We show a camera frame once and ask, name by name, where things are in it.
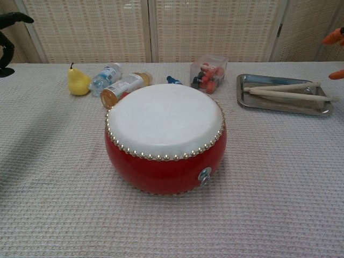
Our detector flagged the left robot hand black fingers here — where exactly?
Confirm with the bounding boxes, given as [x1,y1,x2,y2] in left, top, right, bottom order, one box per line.
[0,11,35,78]

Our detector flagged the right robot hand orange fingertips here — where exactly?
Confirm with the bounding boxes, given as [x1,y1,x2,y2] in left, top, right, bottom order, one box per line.
[322,27,344,80]

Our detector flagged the wooden drumstick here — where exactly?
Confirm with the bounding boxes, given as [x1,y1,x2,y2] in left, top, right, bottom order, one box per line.
[243,82,322,92]
[249,88,340,103]

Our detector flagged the grey textured tablecloth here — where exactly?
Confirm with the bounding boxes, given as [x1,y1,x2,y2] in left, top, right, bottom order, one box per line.
[0,61,344,258]

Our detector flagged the red drum white skin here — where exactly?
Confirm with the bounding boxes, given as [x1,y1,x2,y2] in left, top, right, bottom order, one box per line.
[104,83,228,196]

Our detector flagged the yellow pear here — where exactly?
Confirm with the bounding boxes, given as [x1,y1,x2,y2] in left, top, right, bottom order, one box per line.
[67,62,92,96]

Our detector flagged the woven bamboo folding screen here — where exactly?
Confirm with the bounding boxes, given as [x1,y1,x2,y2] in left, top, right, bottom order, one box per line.
[0,0,344,68]

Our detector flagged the steel rectangular tray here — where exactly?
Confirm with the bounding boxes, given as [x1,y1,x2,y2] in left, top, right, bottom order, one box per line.
[236,73,334,117]

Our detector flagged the clear water bottle blue label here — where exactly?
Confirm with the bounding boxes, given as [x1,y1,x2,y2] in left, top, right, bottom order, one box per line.
[88,62,122,97]

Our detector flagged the orange juice bottle white label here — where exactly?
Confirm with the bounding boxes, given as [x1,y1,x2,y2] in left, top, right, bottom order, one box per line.
[100,72,153,110]

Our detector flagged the clear box red black parts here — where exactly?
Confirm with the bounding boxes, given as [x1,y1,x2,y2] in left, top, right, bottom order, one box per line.
[190,54,229,95]

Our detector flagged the small blue spray bottle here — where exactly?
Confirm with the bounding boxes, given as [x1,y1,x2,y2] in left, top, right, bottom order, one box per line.
[166,75,185,87]

